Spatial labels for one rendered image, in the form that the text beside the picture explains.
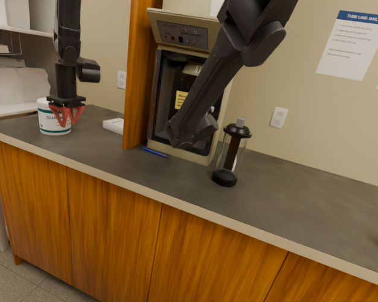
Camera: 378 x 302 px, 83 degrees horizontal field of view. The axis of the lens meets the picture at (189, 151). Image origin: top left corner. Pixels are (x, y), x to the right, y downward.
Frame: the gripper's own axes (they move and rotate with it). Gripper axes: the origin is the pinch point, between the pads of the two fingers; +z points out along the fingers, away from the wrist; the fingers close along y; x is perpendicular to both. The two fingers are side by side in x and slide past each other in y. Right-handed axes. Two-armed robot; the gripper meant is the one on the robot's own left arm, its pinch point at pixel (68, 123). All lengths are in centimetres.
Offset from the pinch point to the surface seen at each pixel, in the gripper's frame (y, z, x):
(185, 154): 32.9, 13.7, -33.9
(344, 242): 12, 16, -97
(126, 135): 23.9, 8.7, -7.6
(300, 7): 76, -59, -65
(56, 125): 15.7, 10.7, 24.0
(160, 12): 21.5, -40.1, -19.4
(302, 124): 76, -5, -85
